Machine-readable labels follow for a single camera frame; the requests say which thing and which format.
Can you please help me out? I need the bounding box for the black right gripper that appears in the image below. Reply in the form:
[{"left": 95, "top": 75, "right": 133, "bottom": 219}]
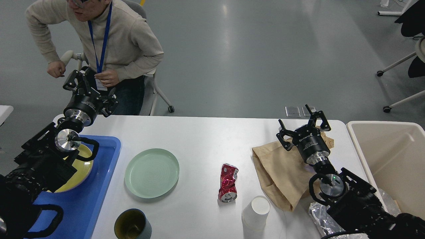
[{"left": 276, "top": 104, "right": 331, "bottom": 165}]

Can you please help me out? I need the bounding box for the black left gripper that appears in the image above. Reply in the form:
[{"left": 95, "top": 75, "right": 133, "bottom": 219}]
[{"left": 63, "top": 66, "right": 118, "bottom": 126}]

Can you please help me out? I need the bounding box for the crushed red soda can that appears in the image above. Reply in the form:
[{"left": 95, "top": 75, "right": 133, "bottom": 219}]
[{"left": 218, "top": 163, "right": 239, "bottom": 203}]

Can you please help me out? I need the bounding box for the mint green plate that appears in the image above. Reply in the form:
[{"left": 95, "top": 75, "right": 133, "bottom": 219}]
[{"left": 124, "top": 148, "right": 180, "bottom": 199}]

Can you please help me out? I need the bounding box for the dark teal mug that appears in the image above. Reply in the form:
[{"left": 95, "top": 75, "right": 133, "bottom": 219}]
[{"left": 114, "top": 208, "right": 153, "bottom": 239}]

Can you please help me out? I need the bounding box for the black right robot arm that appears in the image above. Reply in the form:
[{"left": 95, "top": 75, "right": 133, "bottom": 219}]
[{"left": 276, "top": 105, "right": 425, "bottom": 239}]

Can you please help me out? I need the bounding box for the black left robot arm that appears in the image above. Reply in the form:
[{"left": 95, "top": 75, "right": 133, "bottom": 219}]
[{"left": 0, "top": 70, "right": 118, "bottom": 239}]

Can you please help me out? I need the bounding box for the right silver floor plate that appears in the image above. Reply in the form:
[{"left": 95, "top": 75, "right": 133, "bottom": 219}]
[{"left": 301, "top": 106, "right": 316, "bottom": 118}]

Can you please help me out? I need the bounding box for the silver floor plate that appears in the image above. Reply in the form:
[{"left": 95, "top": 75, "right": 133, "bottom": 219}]
[
  {"left": 285, "top": 107, "right": 301, "bottom": 118},
  {"left": 301, "top": 106, "right": 316, "bottom": 118}
]

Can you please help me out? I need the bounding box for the left silver floor plate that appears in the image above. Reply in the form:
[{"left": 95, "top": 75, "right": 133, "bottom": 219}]
[{"left": 285, "top": 107, "right": 301, "bottom": 118}]

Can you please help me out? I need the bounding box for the seated person beige sweater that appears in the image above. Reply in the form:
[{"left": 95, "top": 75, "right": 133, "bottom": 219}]
[{"left": 25, "top": 0, "right": 164, "bottom": 115}]

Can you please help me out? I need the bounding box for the yellow plate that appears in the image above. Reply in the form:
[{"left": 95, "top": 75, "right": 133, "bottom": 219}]
[{"left": 55, "top": 144, "right": 94, "bottom": 193}]

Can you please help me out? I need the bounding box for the beige plastic bin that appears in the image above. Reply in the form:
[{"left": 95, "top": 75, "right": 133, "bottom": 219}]
[{"left": 346, "top": 121, "right": 425, "bottom": 219}]

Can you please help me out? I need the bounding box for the white side table corner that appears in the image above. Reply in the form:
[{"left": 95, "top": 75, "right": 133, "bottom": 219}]
[{"left": 0, "top": 105, "right": 14, "bottom": 126}]

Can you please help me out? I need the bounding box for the crumpled silver foil bag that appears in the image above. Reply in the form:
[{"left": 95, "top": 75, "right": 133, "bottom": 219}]
[{"left": 308, "top": 189, "right": 402, "bottom": 236}]

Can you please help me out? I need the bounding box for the white paper cup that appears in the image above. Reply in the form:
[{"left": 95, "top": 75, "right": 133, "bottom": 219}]
[{"left": 242, "top": 196, "right": 271, "bottom": 230}]

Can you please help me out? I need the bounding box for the blue plastic tray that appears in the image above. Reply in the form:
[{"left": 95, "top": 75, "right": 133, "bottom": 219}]
[{"left": 35, "top": 135, "right": 121, "bottom": 239}]

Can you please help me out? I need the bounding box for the white table leg base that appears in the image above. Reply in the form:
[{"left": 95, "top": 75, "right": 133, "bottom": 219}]
[{"left": 377, "top": 0, "right": 417, "bottom": 16}]

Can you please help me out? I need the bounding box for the office chair with black coat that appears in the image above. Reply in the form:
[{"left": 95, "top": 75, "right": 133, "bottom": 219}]
[{"left": 377, "top": 0, "right": 425, "bottom": 113}]

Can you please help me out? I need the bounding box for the blue lanyard with badge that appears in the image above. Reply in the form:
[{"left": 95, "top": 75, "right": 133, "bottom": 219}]
[{"left": 87, "top": 2, "right": 113, "bottom": 91}]

